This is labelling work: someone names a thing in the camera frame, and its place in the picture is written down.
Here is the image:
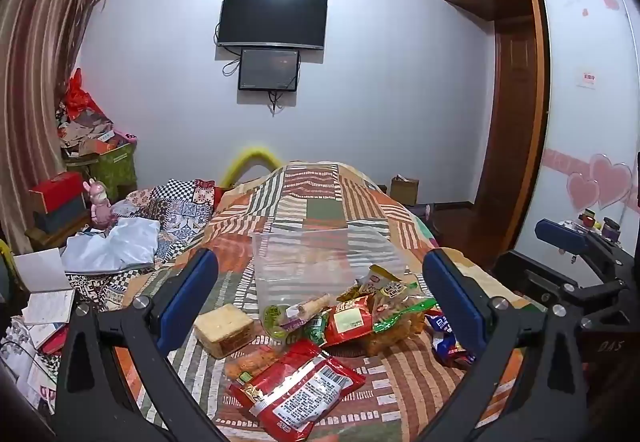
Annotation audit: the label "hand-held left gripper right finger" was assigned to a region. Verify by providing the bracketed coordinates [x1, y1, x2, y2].
[415, 249, 590, 442]

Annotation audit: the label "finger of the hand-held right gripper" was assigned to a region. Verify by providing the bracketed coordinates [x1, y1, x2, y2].
[492, 251, 631, 330]
[536, 218, 633, 273]

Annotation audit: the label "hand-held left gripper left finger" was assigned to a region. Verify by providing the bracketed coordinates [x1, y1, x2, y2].
[54, 249, 231, 442]

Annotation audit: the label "blue and white snack packet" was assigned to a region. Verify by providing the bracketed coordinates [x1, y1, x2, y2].
[431, 309, 476, 368]

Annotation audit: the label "square cake packet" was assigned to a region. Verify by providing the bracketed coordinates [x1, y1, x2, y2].
[194, 303, 256, 359]

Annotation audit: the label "clear puffed snack bag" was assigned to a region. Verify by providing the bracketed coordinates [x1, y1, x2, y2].
[367, 282, 438, 358]

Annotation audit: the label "yellow stick snack bag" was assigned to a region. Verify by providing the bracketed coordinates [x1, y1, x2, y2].
[340, 265, 403, 303]

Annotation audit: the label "green jelly cup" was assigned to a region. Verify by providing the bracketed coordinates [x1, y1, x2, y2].
[262, 305, 296, 340]

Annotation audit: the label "orange cracker packet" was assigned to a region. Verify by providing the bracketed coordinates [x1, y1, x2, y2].
[223, 344, 281, 380]

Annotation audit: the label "red packet with green label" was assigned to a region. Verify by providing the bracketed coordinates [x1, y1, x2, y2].
[320, 297, 376, 348]

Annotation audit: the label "wafer roll packet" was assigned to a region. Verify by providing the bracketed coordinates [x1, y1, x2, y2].
[280, 293, 333, 328]

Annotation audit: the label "clear plastic container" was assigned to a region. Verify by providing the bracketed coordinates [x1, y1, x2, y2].
[251, 226, 413, 323]

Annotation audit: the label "small green snack packet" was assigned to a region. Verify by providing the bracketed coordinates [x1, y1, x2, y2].
[300, 317, 328, 348]

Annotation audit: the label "large red snack packet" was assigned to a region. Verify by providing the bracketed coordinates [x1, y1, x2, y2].
[229, 339, 367, 442]

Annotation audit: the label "pink heart stickers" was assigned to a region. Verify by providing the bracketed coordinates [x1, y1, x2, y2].
[567, 153, 633, 210]

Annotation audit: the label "checkered quilt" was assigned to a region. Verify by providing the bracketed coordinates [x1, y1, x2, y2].
[65, 178, 221, 313]

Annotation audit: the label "light blue cloth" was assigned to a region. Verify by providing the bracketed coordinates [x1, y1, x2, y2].
[61, 217, 161, 275]

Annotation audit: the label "white sliding wardrobe door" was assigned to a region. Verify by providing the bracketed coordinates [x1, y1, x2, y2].
[515, 0, 640, 263]

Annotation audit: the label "pink bunny figurine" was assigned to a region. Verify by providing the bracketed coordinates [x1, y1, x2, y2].
[82, 178, 118, 229]

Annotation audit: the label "wooden door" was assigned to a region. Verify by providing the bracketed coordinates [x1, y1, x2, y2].
[472, 17, 540, 268]

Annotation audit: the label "white open notebook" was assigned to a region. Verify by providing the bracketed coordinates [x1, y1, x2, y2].
[12, 248, 76, 325]

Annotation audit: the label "green patterned box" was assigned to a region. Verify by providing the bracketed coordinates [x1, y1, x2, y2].
[92, 142, 138, 203]

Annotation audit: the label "dark grey box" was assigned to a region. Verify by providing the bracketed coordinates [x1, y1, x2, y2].
[32, 197, 91, 233]

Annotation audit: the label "yellow foam tube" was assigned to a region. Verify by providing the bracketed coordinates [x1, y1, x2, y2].
[220, 145, 281, 188]

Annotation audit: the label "patchwork blanket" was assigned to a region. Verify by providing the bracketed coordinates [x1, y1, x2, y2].
[112, 161, 531, 442]

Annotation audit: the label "red box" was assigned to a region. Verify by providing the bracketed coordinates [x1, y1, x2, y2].
[28, 172, 86, 215]

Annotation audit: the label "pile of papers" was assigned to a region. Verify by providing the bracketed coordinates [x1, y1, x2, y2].
[0, 312, 68, 415]

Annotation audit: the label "red plastic bag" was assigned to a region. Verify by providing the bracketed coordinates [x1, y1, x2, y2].
[65, 67, 108, 120]

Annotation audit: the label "striped brown curtain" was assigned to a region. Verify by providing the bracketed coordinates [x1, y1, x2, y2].
[0, 0, 116, 255]

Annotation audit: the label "black television cable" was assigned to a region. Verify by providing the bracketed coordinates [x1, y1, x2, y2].
[215, 22, 242, 76]

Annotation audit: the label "small wall monitor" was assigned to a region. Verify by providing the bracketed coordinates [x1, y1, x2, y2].
[238, 48, 301, 92]

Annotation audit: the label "wall television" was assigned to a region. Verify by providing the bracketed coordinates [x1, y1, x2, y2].
[218, 0, 328, 49]

